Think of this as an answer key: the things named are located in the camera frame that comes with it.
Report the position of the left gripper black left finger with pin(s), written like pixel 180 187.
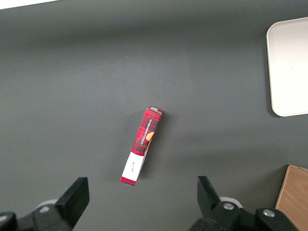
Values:
pixel 69 204

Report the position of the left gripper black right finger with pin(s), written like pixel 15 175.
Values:
pixel 211 207

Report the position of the cream plastic tray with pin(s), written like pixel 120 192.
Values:
pixel 291 72

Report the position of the wooden drawer cabinet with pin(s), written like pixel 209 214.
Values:
pixel 294 197

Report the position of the red plaid shortbread box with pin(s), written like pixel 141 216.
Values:
pixel 144 134

